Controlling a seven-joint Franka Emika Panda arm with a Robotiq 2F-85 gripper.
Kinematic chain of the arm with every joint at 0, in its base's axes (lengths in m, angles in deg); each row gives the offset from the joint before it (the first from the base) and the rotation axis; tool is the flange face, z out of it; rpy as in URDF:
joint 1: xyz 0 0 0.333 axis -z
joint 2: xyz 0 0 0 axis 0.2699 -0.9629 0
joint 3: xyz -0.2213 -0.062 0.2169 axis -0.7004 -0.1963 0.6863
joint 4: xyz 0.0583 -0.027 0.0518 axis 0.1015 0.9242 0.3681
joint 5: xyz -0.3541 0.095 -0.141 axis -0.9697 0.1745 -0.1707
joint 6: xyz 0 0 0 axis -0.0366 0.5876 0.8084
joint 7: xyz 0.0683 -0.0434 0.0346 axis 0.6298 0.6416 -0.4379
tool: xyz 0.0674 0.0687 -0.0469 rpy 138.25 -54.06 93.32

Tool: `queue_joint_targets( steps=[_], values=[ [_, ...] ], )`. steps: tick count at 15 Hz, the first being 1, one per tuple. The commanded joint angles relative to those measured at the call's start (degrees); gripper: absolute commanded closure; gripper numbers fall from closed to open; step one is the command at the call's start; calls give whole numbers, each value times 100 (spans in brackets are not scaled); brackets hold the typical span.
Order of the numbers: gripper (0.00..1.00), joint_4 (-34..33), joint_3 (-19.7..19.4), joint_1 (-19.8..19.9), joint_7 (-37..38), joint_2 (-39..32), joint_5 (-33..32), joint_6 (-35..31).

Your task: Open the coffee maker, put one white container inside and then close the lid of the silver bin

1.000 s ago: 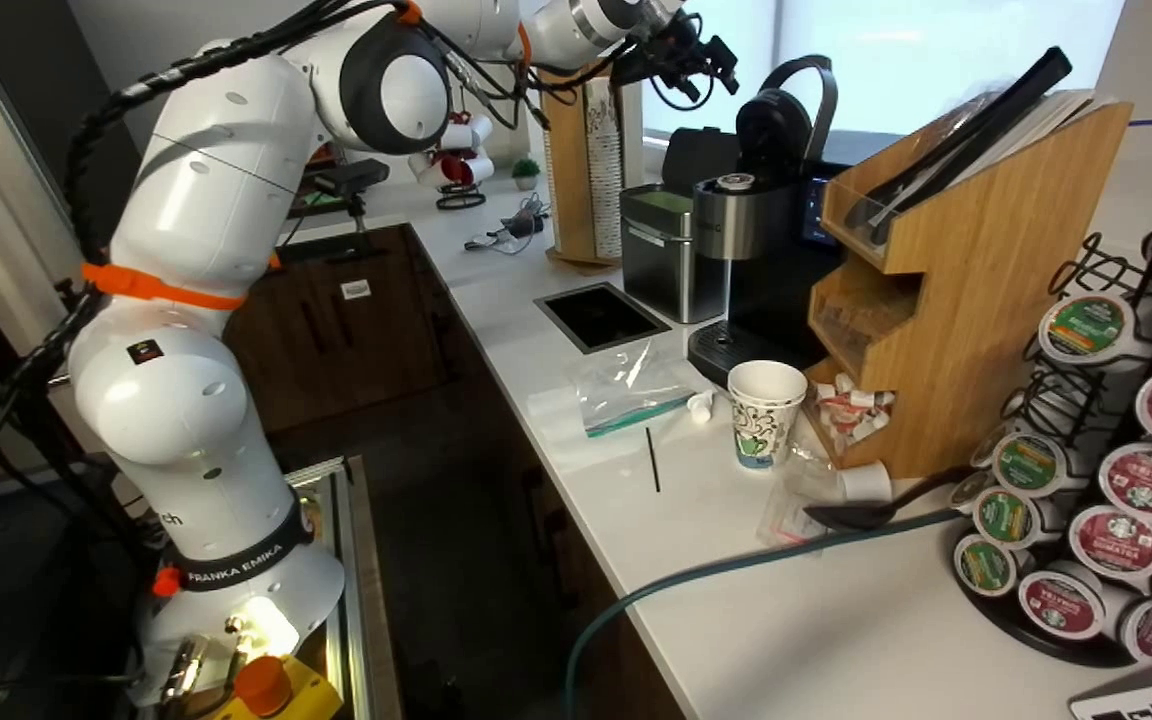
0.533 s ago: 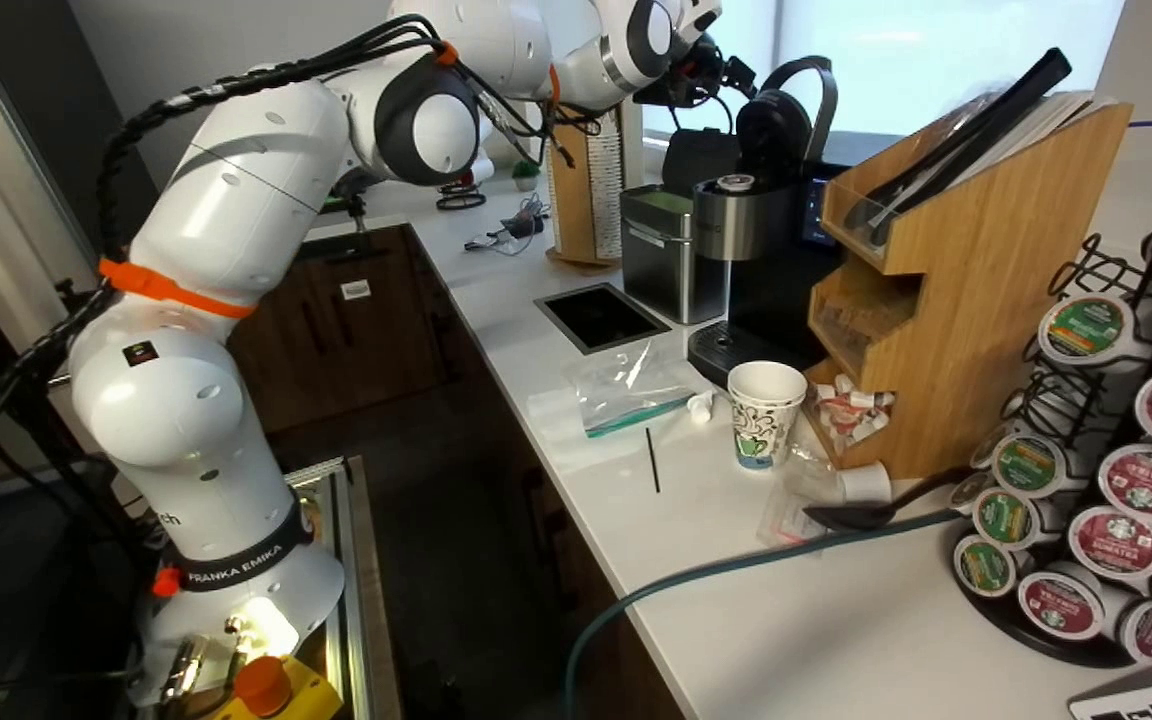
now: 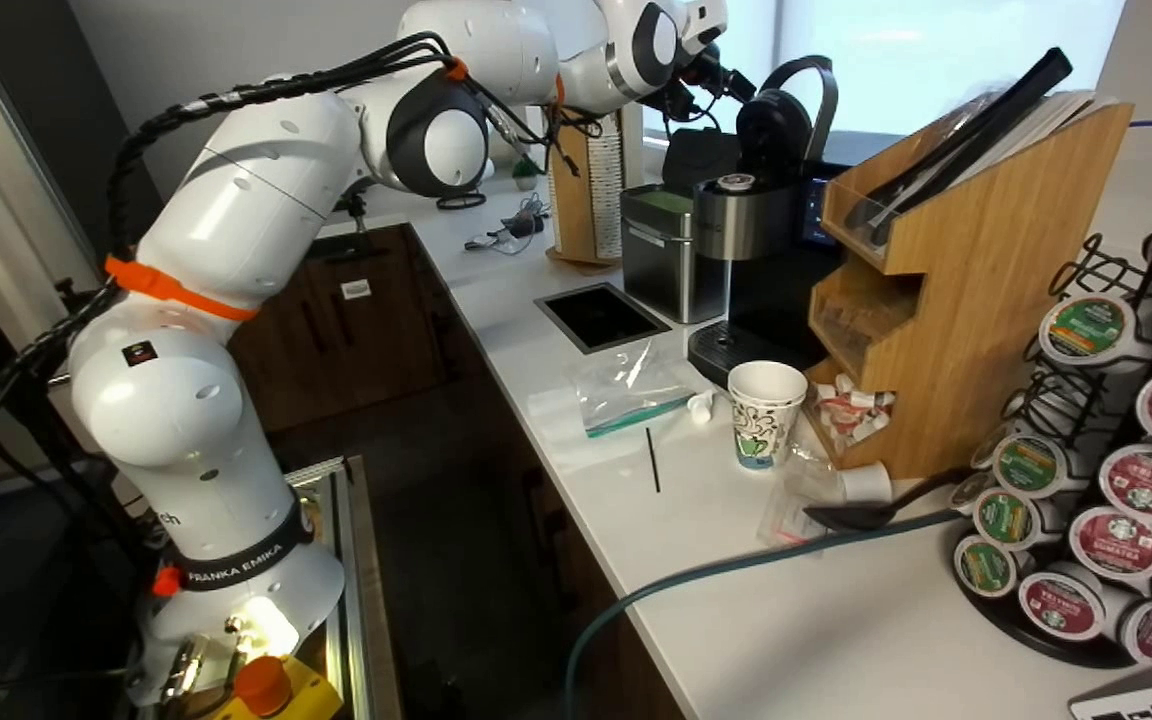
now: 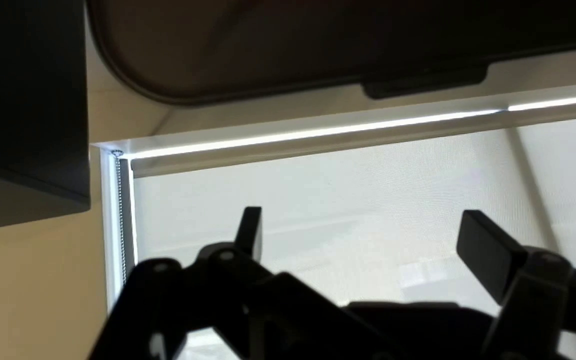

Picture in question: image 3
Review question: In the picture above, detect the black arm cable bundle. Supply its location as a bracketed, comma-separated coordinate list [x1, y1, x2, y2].
[104, 28, 464, 261]

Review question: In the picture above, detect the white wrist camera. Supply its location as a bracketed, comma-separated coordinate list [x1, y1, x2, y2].
[681, 0, 736, 56]

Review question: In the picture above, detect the black power cable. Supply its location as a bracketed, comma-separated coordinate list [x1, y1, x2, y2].
[555, 508, 967, 720]

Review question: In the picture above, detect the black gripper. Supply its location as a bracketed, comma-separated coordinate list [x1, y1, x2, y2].
[666, 45, 762, 122]

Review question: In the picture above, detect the wooden cup dispenser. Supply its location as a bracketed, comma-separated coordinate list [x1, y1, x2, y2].
[549, 105, 648, 270]

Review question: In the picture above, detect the yellow orange emergency stop button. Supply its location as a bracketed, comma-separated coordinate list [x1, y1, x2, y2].
[210, 658, 340, 720]

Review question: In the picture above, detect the clear zip bag green strip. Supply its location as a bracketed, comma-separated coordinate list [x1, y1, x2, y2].
[574, 341, 710, 443]

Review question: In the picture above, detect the black silver Keurig coffee maker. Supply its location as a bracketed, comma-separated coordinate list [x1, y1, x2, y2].
[684, 52, 905, 391]

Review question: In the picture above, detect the wooden condiment organizer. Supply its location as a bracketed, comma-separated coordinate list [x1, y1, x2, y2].
[805, 89, 1137, 485]

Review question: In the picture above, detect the green lid coffee pod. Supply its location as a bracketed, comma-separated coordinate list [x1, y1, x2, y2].
[967, 485, 1047, 555]
[949, 534, 1022, 605]
[987, 431, 1076, 501]
[1038, 292, 1140, 373]

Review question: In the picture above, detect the printed paper cup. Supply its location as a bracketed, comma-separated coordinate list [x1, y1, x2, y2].
[725, 356, 812, 481]

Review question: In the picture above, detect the dark brown cabinet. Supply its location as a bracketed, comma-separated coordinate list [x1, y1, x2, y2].
[220, 225, 478, 442]

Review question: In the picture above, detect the keyboard corner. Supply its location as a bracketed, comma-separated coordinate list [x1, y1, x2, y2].
[1063, 668, 1152, 720]

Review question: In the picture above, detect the black plastic spoon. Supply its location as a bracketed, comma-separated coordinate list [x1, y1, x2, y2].
[800, 465, 978, 540]

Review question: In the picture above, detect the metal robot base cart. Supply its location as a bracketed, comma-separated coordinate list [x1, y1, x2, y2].
[130, 452, 410, 720]

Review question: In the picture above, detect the thin black stir stick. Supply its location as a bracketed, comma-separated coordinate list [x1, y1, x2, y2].
[640, 425, 669, 501]

